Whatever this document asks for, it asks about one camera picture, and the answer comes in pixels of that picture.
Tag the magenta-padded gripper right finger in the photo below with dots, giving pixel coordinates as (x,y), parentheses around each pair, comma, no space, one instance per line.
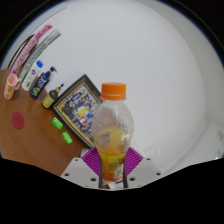
(143,170)

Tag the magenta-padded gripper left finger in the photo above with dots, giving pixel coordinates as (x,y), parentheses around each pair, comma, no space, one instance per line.
(81,170)

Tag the orange-capped clear drink bottle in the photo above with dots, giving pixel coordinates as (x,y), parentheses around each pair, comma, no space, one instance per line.
(112,133)

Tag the small green packet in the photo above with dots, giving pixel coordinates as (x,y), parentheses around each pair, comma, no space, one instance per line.
(57,123)
(67,137)

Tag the framed group photo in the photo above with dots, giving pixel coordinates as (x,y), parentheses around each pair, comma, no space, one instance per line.
(78,110)

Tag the brown pump bottle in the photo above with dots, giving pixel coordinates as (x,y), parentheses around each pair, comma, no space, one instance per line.
(50,98)

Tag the flat round red coaster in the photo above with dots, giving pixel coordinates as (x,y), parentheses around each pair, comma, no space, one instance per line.
(18,120)

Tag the dark blue pump bottle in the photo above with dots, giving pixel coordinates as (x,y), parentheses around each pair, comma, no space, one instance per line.
(40,84)

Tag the white blue-capped lotion bottle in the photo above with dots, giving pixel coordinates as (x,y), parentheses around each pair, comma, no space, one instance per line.
(31,77)

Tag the pink floral mug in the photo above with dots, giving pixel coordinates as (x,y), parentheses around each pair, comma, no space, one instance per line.
(11,87)

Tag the white green shuttlecock tube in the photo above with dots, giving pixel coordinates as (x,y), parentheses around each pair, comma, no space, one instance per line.
(40,55)

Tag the pink shuttlecock tube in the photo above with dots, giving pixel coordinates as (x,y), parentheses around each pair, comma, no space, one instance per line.
(31,48)

